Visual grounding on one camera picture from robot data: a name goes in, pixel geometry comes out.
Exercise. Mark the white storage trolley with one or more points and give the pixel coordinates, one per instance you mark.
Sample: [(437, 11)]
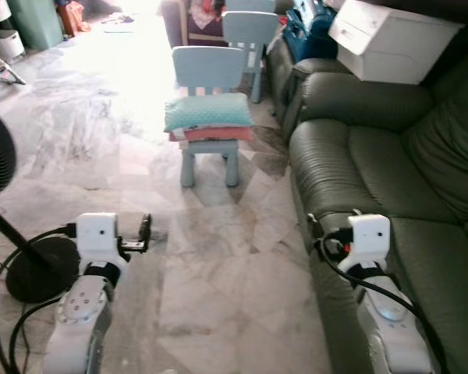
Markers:
[(4, 43)]

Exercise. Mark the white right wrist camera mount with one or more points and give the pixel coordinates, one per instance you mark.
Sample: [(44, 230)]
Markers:
[(370, 234)]

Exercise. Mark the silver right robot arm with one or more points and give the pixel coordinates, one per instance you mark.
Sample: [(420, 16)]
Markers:
[(390, 331)]

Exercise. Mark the pile of mixed clothes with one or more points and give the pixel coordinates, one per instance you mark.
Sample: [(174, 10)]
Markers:
[(207, 15)]

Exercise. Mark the purple sofa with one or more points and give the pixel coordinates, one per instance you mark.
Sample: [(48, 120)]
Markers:
[(175, 23)]

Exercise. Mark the small blue floor mat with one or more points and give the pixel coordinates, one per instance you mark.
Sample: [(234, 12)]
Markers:
[(118, 28)]

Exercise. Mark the dark green leather sofa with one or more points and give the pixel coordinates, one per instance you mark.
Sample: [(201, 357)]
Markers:
[(374, 164)]

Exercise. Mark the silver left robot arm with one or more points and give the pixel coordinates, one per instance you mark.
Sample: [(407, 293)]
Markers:
[(78, 315)]

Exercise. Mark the orange draped cloth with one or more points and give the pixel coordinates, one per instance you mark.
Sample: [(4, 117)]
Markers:
[(74, 17)]

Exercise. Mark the teal dotted minky pillow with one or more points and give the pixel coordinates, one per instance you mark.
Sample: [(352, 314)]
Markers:
[(209, 111)]

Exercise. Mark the pink dotted minky pillow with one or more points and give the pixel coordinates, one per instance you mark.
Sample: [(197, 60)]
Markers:
[(218, 135)]

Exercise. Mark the green plastic cabinet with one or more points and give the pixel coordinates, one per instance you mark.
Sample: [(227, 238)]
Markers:
[(35, 23)]

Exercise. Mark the colourful fabric folding frame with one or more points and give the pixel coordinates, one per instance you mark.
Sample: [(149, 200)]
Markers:
[(0, 72)]

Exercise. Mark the blue hard suitcase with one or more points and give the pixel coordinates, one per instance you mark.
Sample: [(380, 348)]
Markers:
[(308, 39)]

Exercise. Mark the black standing fan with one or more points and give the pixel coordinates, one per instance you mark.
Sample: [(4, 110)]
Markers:
[(43, 269)]

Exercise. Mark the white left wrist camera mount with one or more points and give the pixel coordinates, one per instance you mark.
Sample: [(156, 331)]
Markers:
[(97, 234)]

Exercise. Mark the white plastic drawer box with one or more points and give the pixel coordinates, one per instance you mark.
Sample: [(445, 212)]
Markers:
[(390, 39)]

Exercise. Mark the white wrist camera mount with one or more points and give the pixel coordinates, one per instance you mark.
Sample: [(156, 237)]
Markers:
[(97, 234), (370, 234)]

